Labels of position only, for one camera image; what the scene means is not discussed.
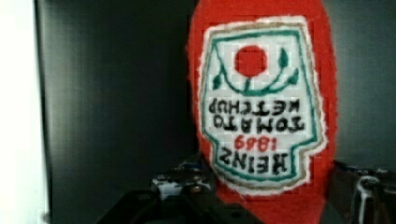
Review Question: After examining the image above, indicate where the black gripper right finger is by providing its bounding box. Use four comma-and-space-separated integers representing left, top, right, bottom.
323, 161, 396, 224

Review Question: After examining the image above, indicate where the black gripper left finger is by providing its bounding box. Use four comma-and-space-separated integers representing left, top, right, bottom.
97, 155, 263, 224

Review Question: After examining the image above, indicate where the red plush ketchup bottle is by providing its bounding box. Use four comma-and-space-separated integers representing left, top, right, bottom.
188, 0, 336, 224

